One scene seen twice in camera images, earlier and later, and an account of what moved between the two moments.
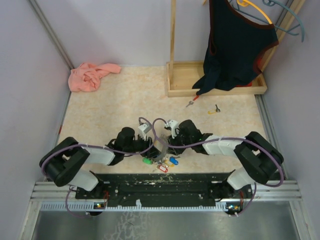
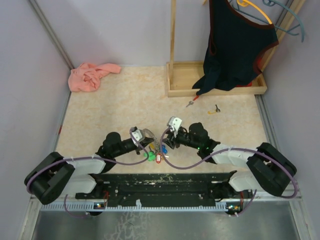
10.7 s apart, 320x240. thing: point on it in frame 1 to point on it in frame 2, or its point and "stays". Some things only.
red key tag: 163,168 to 158,158
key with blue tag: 174,160 to 164,149
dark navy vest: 235,42 stays
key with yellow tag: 213,112 stays
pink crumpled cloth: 86,77 stays
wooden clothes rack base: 181,76 stays
